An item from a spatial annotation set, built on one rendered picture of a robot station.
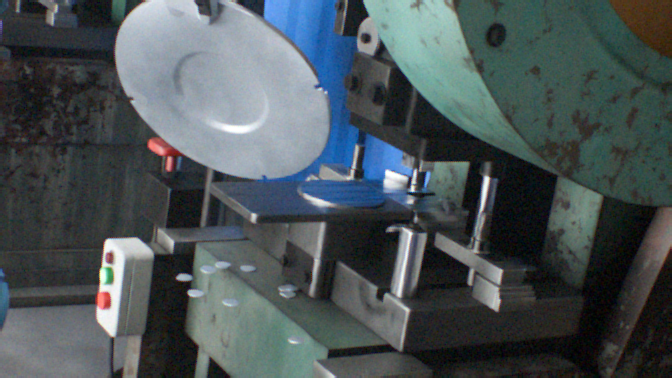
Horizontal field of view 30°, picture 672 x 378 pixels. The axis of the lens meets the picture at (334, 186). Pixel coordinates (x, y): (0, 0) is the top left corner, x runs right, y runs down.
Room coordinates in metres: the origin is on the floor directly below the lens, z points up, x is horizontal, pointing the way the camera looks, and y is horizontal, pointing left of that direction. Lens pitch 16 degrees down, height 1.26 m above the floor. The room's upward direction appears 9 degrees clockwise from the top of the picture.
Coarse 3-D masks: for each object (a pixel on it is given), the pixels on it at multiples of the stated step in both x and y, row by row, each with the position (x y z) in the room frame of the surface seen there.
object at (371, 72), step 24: (360, 48) 1.76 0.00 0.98; (384, 48) 1.73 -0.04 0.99; (360, 72) 1.72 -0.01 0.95; (384, 72) 1.67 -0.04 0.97; (360, 96) 1.71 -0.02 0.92; (384, 96) 1.66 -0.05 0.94; (408, 96) 1.67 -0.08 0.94; (384, 120) 1.66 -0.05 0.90; (408, 120) 1.66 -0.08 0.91; (432, 120) 1.67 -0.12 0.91
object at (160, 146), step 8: (152, 144) 1.89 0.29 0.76; (160, 144) 1.88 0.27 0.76; (168, 144) 1.89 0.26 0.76; (160, 152) 1.87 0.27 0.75; (168, 152) 1.87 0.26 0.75; (176, 152) 1.88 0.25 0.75; (168, 160) 1.90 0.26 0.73; (176, 160) 1.90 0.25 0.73; (168, 168) 1.90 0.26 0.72; (176, 168) 1.91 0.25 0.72
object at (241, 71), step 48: (144, 48) 1.53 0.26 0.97; (192, 48) 1.51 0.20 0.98; (240, 48) 1.48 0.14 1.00; (288, 48) 1.45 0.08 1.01; (192, 96) 1.56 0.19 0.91; (240, 96) 1.53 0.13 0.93; (288, 96) 1.49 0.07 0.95; (192, 144) 1.60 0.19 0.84; (240, 144) 1.57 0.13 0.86; (288, 144) 1.54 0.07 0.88
